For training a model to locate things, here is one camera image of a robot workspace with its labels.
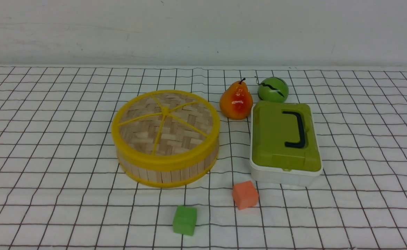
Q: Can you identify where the yellow rimmed bamboo steamer lid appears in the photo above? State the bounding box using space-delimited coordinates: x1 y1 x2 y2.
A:
111 90 220 171

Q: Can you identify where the bamboo steamer basket base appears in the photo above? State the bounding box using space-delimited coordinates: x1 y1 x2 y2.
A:
116 138 220 188

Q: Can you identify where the orange red toy pear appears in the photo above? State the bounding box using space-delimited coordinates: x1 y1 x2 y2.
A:
219 78 254 120

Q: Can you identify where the green toy watermelon ball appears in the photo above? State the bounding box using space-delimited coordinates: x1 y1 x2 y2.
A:
258 77 289 103

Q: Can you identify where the orange foam cube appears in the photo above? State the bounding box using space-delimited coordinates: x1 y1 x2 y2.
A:
232 181 259 210

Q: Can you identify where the green lidded white box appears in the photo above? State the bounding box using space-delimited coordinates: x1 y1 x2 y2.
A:
250 101 323 187

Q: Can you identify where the green foam cube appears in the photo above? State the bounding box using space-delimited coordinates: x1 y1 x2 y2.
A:
172 206 197 236

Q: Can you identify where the white black grid tablecloth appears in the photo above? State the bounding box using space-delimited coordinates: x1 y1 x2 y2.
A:
0 66 407 250

